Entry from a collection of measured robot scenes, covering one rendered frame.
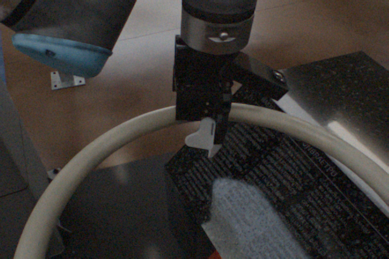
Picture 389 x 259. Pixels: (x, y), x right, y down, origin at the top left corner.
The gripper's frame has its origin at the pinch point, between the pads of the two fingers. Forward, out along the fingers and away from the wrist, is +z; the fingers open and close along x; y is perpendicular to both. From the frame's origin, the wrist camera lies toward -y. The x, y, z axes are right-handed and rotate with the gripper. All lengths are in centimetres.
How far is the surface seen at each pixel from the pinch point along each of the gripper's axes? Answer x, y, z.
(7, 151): -26, 50, 31
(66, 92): -129, 62, 95
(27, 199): -24, 50, 51
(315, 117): -8.3, -23.1, 2.9
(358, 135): -2.1, -29.3, 2.2
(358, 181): 8.6, -24.1, 2.1
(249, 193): 1.6, -9.4, 15.3
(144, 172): -59, 15, 87
